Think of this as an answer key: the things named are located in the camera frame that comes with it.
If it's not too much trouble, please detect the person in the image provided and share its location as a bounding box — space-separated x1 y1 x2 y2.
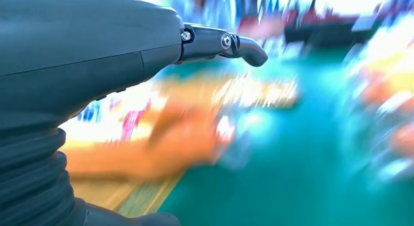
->
162 0 237 29

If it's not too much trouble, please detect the black carrying case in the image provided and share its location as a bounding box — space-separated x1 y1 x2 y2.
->
283 21 360 49

